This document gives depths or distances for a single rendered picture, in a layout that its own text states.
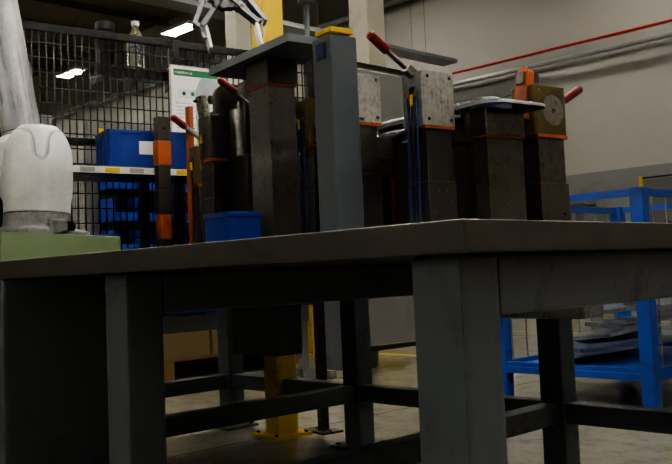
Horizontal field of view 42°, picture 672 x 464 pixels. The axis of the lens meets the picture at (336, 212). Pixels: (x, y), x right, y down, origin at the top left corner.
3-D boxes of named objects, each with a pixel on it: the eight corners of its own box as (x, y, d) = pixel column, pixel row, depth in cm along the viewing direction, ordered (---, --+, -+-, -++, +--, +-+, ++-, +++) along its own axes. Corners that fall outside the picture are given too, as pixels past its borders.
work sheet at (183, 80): (224, 148, 341) (222, 69, 343) (171, 145, 327) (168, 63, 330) (222, 149, 342) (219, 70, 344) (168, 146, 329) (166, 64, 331)
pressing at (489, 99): (560, 108, 195) (560, 101, 195) (488, 99, 182) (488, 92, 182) (249, 177, 307) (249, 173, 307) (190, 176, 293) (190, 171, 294)
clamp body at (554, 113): (584, 240, 208) (574, 88, 210) (544, 241, 200) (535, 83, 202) (555, 242, 215) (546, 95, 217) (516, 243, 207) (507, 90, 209)
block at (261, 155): (303, 250, 204) (296, 59, 207) (274, 250, 199) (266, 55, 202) (280, 251, 212) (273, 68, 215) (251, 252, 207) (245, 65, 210)
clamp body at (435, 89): (462, 242, 186) (454, 73, 188) (420, 243, 179) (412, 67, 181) (439, 244, 192) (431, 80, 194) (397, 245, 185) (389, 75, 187)
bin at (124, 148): (193, 169, 309) (192, 132, 310) (107, 167, 294) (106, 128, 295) (177, 174, 323) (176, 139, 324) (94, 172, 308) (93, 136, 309)
